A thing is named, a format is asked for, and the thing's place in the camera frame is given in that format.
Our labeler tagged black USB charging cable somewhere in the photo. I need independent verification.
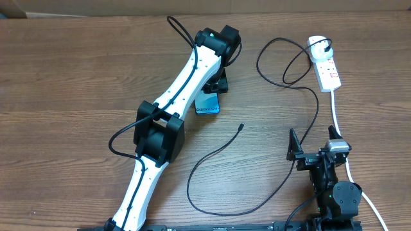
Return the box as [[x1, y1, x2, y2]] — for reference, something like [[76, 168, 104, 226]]
[[186, 37, 333, 217]]

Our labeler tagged white power strip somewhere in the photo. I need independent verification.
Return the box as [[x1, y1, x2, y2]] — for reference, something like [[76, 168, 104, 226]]
[[312, 45, 341, 92]]

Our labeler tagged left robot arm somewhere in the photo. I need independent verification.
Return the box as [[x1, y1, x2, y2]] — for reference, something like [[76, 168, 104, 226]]
[[103, 26, 241, 230]]

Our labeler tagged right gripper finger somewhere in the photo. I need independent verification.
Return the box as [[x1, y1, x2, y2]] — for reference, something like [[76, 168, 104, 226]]
[[328, 126, 342, 140], [286, 128, 303, 161]]

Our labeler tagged white USB charger plug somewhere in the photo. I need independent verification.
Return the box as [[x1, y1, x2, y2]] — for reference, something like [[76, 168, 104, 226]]
[[307, 35, 333, 63]]

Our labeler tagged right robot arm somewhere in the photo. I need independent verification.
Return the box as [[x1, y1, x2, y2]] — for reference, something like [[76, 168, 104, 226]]
[[284, 126, 362, 230]]

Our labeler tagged Samsung Galaxy smartphone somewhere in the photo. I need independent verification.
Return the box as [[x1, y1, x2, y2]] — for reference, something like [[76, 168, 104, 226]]
[[195, 90, 220, 115]]

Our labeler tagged white power strip cord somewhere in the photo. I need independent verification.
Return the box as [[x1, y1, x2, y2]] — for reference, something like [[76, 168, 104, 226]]
[[329, 89, 389, 231]]

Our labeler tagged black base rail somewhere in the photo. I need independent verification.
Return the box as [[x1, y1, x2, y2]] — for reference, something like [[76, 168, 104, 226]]
[[78, 221, 363, 231]]

